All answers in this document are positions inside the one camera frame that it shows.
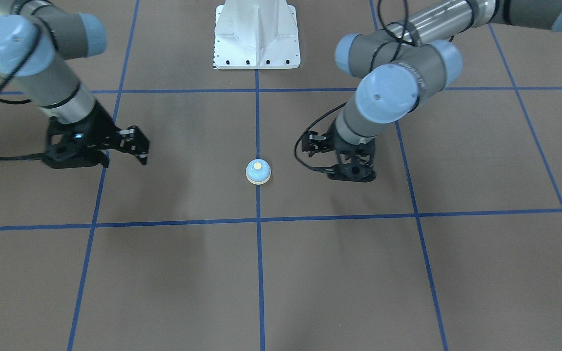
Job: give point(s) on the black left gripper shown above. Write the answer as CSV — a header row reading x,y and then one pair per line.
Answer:
x,y
319,142

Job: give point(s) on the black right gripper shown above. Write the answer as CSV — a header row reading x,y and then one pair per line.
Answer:
x,y
99,125

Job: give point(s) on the blue desk bell beige base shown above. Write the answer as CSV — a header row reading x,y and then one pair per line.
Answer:
x,y
258,171

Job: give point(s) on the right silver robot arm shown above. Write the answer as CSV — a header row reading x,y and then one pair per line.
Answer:
x,y
37,38

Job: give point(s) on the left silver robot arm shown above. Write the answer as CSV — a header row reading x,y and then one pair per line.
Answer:
x,y
406,62

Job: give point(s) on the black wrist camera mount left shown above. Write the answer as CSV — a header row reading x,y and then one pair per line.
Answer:
x,y
355,163

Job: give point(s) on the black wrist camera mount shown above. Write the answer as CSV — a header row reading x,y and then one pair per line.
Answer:
x,y
72,152
355,163

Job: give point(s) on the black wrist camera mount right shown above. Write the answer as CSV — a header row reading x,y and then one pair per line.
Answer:
x,y
72,152

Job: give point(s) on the white camera stand pedestal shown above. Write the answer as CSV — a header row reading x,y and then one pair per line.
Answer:
x,y
256,35

